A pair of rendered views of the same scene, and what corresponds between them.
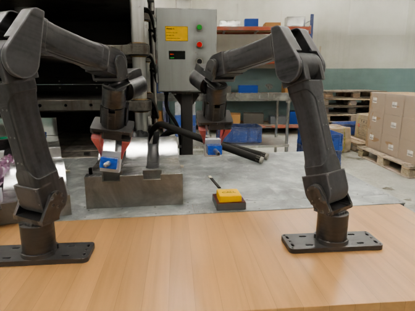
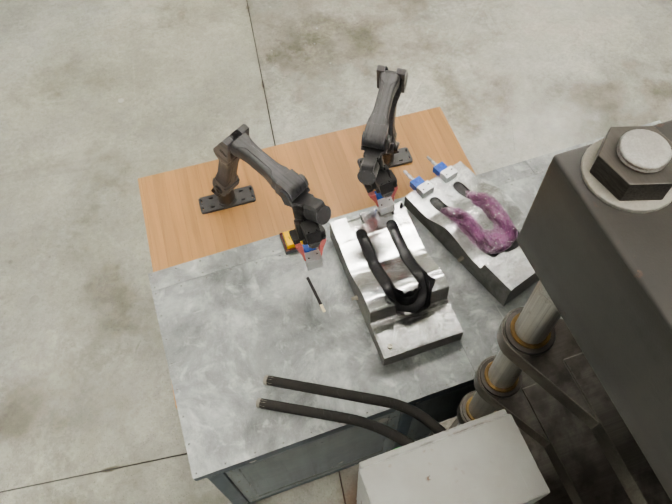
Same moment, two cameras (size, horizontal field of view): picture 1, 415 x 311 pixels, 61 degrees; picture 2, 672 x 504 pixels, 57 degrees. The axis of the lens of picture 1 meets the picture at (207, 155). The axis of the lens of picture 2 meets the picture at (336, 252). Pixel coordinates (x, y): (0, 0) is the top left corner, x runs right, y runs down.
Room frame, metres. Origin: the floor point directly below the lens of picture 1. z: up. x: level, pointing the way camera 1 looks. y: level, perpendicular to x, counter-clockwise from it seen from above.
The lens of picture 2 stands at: (2.05, -0.11, 2.60)
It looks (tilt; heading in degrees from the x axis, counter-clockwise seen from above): 59 degrees down; 170
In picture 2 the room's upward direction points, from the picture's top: 2 degrees counter-clockwise
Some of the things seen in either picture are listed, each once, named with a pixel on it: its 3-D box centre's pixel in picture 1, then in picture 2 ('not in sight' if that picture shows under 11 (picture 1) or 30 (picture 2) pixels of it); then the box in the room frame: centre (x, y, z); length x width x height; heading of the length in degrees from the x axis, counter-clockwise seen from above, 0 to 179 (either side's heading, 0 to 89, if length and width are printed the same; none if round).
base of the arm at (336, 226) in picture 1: (331, 226); (225, 193); (0.69, -0.26, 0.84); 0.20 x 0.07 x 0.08; 95
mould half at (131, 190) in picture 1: (139, 161); (393, 275); (1.15, 0.23, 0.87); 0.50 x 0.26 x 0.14; 8
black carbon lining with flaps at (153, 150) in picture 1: (135, 148); (395, 263); (1.14, 0.24, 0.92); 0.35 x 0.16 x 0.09; 8
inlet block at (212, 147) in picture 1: (214, 149); (308, 247); (1.03, -0.02, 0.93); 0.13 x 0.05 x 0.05; 8
